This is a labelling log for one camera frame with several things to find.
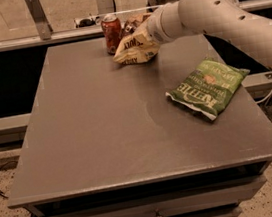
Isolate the red coke can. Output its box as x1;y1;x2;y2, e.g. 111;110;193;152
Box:
101;14;122;54

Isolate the brown Late July chip bag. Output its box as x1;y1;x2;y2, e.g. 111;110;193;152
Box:
113;13;160;65

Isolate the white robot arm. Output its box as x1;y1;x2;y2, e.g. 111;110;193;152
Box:
147;0;272;68

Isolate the green Kettle chip bag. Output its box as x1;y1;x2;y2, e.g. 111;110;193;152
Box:
165;58;250;121

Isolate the grey drawer cabinet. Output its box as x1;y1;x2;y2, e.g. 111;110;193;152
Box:
9;35;272;217

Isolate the metal window rail frame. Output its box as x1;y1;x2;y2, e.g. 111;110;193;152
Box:
0;0;272;54

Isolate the white cable at right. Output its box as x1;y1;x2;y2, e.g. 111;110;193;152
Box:
252;75;272;106

